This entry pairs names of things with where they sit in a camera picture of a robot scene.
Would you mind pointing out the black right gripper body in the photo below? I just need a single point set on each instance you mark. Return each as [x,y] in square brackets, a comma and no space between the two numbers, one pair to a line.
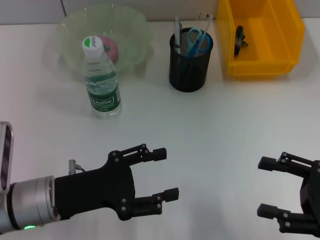
[312,192]

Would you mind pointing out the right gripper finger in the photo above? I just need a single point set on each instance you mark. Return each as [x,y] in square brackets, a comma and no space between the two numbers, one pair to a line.
[285,217]
[285,165]

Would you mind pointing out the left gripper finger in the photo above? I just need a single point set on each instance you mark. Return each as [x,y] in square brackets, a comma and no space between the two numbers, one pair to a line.
[152,205]
[155,153]

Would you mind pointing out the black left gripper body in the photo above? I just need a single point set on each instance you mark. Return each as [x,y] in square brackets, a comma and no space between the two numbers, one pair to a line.
[95,195]

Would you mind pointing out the clear bottle with green label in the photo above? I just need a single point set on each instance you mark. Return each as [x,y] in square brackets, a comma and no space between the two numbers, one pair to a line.
[100,82]

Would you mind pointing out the pink toy peach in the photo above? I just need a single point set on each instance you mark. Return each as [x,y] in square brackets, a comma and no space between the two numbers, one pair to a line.
[112,51]

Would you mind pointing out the blue scissors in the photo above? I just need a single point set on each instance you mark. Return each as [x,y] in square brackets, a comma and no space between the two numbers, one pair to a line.
[193,43]

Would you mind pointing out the grey retractable pen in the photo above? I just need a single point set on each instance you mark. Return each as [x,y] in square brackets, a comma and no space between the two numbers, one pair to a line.
[178,35]

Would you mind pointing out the green plastic wrapper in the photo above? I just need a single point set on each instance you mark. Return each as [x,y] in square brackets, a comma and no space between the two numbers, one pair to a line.
[240,40]

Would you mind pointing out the transparent plastic ruler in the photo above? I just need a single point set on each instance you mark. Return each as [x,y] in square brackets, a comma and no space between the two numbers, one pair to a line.
[206,25]

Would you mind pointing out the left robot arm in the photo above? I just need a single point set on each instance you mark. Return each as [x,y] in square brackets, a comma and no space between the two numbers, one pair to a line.
[30,202]

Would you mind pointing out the translucent green fruit plate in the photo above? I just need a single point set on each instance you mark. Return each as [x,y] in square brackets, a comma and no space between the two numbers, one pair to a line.
[130,37]

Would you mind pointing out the black mesh cylinder cup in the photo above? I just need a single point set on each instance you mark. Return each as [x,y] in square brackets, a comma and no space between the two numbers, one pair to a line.
[187,75]

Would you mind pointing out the yellow plastic storage bin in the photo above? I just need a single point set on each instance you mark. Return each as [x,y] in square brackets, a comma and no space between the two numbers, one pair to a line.
[275,25]

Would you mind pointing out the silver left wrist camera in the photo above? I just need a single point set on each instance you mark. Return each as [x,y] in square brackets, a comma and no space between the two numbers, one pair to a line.
[5,155]

